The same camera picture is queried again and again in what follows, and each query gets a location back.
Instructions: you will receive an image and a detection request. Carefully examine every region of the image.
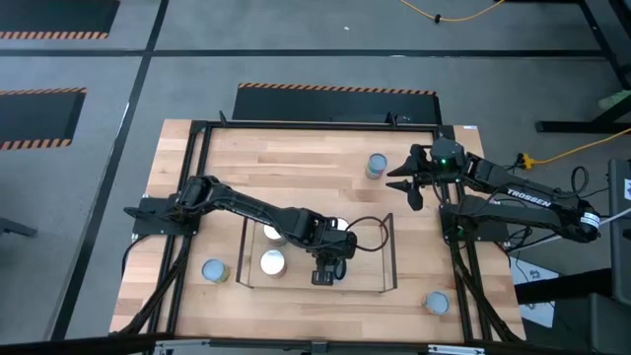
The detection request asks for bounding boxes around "green object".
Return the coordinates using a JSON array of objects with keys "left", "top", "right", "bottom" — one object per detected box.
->
[{"left": 598, "top": 88, "right": 631, "bottom": 110}]

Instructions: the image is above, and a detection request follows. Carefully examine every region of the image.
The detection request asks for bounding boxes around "black aluminium table frame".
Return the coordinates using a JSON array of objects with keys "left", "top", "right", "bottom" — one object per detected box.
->
[{"left": 110, "top": 117, "right": 526, "bottom": 346}]

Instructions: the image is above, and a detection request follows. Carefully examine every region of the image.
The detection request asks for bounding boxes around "clear rectangular tray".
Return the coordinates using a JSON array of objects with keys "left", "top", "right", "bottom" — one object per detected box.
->
[{"left": 236, "top": 211, "right": 399, "bottom": 293}]

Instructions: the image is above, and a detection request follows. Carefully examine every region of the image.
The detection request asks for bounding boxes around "black cabinet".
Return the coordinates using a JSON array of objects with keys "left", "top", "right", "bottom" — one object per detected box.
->
[{"left": 608, "top": 157, "right": 631, "bottom": 307}]

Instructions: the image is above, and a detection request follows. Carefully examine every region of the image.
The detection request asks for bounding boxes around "blue green label tin can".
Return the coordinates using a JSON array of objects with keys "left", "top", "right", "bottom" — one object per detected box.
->
[{"left": 262, "top": 224, "right": 288, "bottom": 248}]

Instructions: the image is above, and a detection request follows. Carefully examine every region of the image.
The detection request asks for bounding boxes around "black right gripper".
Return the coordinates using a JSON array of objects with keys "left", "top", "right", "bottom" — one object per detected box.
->
[{"left": 386, "top": 144, "right": 438, "bottom": 212}]

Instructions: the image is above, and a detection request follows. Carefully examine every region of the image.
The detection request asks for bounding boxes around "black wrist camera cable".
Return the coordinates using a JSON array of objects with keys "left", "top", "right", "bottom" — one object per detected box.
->
[{"left": 344, "top": 215, "right": 390, "bottom": 252}]

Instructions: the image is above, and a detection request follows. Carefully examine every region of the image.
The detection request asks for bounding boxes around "yellow floor cable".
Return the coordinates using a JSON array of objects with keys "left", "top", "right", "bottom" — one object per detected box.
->
[{"left": 398, "top": 0, "right": 507, "bottom": 24}]

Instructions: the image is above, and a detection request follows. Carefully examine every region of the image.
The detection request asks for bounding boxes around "black desk leg frame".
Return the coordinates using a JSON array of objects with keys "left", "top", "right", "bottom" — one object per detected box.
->
[{"left": 534, "top": 0, "right": 631, "bottom": 135}]

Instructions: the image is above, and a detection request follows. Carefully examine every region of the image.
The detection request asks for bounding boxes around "dark grey stand foot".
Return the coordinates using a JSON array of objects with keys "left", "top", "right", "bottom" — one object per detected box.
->
[{"left": 0, "top": 216, "right": 38, "bottom": 238}]

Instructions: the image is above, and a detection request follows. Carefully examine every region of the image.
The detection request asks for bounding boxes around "tin can olive label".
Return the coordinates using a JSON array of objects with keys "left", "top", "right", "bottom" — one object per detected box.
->
[{"left": 200, "top": 257, "right": 231, "bottom": 285}]

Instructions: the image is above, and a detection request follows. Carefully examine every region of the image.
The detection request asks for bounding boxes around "yellow extension cable with plug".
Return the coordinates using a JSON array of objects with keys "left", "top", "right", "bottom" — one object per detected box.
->
[{"left": 517, "top": 126, "right": 631, "bottom": 170}]

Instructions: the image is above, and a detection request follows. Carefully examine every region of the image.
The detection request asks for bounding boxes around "white paper sheet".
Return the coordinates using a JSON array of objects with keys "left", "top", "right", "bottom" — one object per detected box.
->
[{"left": 510, "top": 255, "right": 558, "bottom": 329}]

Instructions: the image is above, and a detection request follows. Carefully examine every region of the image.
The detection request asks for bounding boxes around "tin can teal orange label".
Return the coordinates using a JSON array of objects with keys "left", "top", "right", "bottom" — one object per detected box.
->
[{"left": 365, "top": 152, "right": 389, "bottom": 180}]

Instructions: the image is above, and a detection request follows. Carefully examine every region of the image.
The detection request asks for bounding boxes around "black hazard striped floor mat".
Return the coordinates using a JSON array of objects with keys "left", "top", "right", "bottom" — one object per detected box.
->
[
  {"left": 0, "top": 87, "right": 88, "bottom": 152},
  {"left": 231, "top": 82, "right": 443, "bottom": 125},
  {"left": 0, "top": 0, "right": 121, "bottom": 40}
]

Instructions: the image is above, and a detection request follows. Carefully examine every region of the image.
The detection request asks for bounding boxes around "tin can orange grey label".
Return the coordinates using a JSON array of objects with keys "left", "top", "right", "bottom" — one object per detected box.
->
[{"left": 422, "top": 290, "right": 452, "bottom": 317}]

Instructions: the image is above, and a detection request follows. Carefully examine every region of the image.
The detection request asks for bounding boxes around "pineapple can red label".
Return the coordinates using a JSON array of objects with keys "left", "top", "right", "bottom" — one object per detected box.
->
[{"left": 259, "top": 248, "right": 288, "bottom": 280}]

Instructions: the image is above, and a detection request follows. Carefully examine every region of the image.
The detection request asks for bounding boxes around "dark furniture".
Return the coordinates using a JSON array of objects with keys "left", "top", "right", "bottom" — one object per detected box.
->
[{"left": 515, "top": 268, "right": 631, "bottom": 355}]

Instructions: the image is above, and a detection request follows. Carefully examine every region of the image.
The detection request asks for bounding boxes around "grey white cable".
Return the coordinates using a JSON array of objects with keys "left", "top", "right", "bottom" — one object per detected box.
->
[{"left": 510, "top": 206, "right": 631, "bottom": 252}]

